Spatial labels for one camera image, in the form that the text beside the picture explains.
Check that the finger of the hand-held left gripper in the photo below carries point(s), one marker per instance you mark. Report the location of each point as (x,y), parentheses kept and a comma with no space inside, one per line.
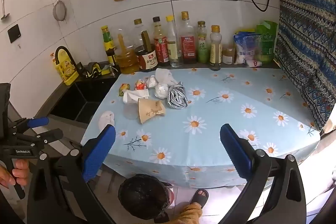
(38,122)
(44,135)

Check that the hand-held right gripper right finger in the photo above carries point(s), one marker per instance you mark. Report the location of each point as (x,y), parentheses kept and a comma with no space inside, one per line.
(235,154)

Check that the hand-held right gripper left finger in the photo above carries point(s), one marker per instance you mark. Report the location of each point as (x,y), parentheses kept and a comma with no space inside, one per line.
(99,151)

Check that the white paper cup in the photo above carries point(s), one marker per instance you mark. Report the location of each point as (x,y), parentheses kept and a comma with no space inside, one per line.
(106,119)

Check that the bin with black liner bag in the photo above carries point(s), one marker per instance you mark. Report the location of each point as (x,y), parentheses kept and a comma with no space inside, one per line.
(143,196)

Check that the brown paper cup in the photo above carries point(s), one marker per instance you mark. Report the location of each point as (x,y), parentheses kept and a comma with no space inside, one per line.
(149,111)

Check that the person's left hand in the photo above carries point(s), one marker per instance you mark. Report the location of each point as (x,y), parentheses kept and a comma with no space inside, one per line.
(18,172)

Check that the blue daisy tablecloth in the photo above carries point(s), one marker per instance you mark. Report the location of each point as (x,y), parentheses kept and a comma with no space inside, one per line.
(223,121)

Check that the black sink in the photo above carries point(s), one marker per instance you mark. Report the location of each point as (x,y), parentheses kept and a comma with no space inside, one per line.
(78,100)

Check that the person's foot in black slipper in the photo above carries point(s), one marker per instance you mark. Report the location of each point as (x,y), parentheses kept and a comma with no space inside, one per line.
(199,196)

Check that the yellow dish soap bottle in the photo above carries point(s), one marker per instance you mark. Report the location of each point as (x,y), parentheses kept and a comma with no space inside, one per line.
(65,69)

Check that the white crumpled tissue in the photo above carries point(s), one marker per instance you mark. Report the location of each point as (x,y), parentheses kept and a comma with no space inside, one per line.
(134,96)

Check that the green yellow snack wrapper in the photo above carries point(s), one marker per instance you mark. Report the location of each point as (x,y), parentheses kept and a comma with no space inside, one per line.
(124,88)

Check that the black faucet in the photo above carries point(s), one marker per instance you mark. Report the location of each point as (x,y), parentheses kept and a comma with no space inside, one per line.
(68,52)

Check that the black and yellow cleaning cloth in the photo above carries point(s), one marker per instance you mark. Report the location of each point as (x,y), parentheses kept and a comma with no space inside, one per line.
(95,69)

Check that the red snack wrapper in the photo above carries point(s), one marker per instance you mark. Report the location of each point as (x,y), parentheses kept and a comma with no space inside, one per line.
(141,86)

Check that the crumpled foil container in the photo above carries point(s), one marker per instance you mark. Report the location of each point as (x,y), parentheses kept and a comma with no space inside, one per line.
(177,98)

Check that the small white red packet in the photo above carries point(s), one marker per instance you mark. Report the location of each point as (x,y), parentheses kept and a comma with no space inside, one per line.
(253,63)

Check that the metal hanging utensil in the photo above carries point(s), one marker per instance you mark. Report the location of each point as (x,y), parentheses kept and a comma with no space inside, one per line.
(4,15)

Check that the clear cooking oil jug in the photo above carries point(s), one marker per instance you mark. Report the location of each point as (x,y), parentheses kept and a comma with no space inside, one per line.
(126,58)

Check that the small glass jar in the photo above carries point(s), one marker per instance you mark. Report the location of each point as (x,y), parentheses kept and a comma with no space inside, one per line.
(228,55)

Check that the white crumpled plastic bag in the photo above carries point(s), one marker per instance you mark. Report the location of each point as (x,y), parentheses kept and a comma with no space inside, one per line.
(163,75)

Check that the dark soy sauce bottle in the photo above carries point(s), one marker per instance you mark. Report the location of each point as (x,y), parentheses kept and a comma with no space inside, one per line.
(147,58)

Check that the olive label yellow-capped bottle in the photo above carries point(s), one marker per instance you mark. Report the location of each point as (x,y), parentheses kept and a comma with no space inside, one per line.
(215,50)

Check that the green yellow-capped sauce bottle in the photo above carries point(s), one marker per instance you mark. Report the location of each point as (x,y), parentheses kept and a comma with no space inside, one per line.
(108,43)

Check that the white and blue bag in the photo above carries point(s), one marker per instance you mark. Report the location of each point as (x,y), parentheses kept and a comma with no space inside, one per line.
(245,48)

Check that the metal mesh strainer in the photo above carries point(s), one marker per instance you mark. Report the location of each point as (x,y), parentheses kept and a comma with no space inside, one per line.
(59,12)

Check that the green label bottle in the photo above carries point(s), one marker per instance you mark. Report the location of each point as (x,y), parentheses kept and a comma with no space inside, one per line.
(202,48)

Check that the gold-capped red label bottle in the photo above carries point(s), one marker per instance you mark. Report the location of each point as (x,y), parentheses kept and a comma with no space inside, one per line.
(188,45)

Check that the green refill pouch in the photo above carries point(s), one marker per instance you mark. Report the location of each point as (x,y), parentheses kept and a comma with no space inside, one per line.
(267,40)

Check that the black-capped red label bottle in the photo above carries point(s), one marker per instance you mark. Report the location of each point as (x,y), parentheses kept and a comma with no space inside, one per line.
(160,47)

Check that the clear bottle with yellow cap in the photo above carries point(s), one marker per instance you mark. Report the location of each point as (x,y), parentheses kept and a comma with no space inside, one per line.
(173,48)

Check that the clear bottle with gold cap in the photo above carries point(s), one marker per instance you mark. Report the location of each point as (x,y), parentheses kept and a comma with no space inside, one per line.
(138,29)

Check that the blue patterned curtain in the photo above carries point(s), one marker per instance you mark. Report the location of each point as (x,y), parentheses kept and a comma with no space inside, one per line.
(302,29)

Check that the clear adhesive wall hook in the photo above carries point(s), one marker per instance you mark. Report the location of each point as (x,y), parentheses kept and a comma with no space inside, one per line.
(19,45)

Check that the small black wall socket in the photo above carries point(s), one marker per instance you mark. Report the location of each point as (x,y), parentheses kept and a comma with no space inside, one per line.
(14,33)

